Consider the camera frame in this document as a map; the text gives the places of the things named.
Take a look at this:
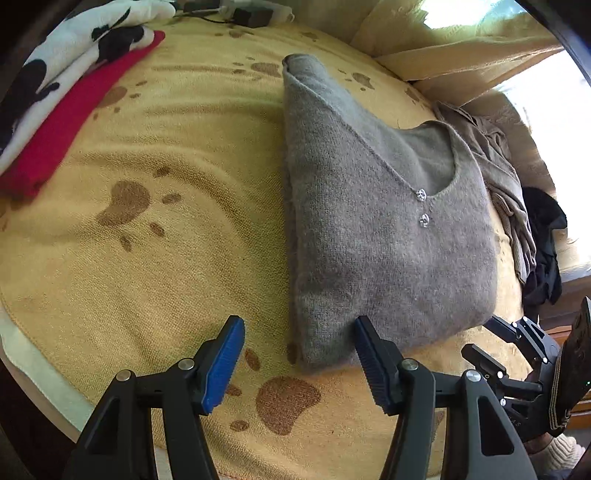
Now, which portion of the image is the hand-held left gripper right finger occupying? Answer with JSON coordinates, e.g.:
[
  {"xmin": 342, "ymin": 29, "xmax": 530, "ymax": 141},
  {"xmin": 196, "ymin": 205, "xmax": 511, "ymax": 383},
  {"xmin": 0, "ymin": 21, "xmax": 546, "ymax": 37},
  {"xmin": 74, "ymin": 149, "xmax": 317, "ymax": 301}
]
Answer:
[{"xmin": 353, "ymin": 315, "xmax": 539, "ymax": 480}]

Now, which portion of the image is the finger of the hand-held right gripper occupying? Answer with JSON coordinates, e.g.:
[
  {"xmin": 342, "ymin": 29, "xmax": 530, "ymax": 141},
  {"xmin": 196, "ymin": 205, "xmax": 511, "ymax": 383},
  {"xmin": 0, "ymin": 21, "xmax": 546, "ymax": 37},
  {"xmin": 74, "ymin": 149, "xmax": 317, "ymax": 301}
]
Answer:
[
  {"xmin": 482, "ymin": 315, "xmax": 561, "ymax": 367},
  {"xmin": 462, "ymin": 344, "xmax": 546, "ymax": 402}
]

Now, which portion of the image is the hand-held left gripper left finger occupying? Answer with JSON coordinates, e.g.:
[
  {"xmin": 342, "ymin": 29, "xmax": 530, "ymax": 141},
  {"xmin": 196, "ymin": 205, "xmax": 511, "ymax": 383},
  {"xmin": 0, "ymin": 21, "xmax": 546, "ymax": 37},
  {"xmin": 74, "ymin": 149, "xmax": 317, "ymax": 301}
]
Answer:
[{"xmin": 62, "ymin": 315, "xmax": 246, "ymax": 480}]

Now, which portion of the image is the taupe knit sweater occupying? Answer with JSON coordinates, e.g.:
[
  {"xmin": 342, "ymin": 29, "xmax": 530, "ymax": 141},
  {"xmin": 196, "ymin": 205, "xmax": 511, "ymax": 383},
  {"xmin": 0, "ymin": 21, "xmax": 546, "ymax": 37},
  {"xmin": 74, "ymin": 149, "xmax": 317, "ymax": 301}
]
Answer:
[{"xmin": 281, "ymin": 54, "xmax": 502, "ymax": 369}]

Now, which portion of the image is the person's right forearm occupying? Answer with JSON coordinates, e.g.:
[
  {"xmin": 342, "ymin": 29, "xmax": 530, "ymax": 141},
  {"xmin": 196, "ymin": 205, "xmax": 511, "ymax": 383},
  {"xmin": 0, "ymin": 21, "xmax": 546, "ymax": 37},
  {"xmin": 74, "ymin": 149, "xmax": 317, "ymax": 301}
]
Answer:
[{"xmin": 531, "ymin": 434, "xmax": 587, "ymax": 474}]

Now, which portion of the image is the black garment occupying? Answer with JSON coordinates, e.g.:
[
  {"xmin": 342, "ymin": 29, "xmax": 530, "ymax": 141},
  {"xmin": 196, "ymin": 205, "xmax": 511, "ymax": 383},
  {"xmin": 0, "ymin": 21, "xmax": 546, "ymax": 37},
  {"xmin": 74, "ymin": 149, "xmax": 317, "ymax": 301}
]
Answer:
[{"xmin": 522, "ymin": 187, "xmax": 568, "ymax": 308}]

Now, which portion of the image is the yellow paw print blanket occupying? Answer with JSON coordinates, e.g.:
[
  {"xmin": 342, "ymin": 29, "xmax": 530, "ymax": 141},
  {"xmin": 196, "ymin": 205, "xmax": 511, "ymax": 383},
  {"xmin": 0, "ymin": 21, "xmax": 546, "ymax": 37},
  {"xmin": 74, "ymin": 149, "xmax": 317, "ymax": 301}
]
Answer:
[{"xmin": 0, "ymin": 21, "xmax": 532, "ymax": 478}]

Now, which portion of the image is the grey-brown crumpled cardigan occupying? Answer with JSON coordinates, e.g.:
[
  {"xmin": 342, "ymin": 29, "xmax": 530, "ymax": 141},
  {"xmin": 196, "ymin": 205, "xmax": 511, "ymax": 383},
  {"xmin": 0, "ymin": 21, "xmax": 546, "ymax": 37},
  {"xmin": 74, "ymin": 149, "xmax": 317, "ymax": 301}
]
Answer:
[{"xmin": 434, "ymin": 102, "xmax": 539, "ymax": 283}]

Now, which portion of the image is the cream bed sheet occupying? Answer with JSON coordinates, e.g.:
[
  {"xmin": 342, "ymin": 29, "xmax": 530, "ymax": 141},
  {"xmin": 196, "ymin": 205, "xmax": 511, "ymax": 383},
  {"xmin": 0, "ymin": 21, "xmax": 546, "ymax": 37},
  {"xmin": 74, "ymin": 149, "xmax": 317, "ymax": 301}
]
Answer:
[{"xmin": 0, "ymin": 305, "xmax": 93, "ymax": 444}]

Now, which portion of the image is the sheer white curtain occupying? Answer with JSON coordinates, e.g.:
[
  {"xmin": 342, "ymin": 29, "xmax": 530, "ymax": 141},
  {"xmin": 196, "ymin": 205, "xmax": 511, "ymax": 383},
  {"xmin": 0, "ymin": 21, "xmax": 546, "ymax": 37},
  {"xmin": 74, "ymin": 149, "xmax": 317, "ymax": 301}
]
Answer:
[{"xmin": 416, "ymin": 0, "xmax": 591, "ymax": 273}]

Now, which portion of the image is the red folded cloth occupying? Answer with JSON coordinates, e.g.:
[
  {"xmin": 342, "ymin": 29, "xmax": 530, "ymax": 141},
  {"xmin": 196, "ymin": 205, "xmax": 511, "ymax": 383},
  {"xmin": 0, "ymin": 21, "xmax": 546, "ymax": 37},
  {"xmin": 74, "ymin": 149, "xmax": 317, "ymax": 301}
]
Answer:
[{"xmin": 0, "ymin": 30, "xmax": 166, "ymax": 199}]

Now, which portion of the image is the black power adapter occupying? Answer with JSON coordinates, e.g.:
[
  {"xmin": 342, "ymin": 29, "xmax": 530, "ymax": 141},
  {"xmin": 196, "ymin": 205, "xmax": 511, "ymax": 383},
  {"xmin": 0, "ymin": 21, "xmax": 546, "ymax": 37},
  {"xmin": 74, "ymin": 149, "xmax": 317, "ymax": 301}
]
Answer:
[{"xmin": 231, "ymin": 6, "xmax": 273, "ymax": 28}]

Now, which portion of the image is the white power strip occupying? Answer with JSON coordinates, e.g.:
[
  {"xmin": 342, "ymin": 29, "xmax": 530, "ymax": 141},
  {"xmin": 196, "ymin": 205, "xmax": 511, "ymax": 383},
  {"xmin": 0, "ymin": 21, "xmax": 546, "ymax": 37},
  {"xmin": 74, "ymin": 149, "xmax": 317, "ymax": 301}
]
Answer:
[{"xmin": 175, "ymin": 0, "xmax": 296, "ymax": 24}]

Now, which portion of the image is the black adapter cable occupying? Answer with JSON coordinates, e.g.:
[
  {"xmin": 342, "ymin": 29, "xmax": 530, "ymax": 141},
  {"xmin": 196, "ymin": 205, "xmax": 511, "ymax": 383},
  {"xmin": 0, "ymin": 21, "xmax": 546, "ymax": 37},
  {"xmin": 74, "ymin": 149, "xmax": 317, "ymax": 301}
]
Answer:
[{"xmin": 175, "ymin": 11, "xmax": 232, "ymax": 26}]

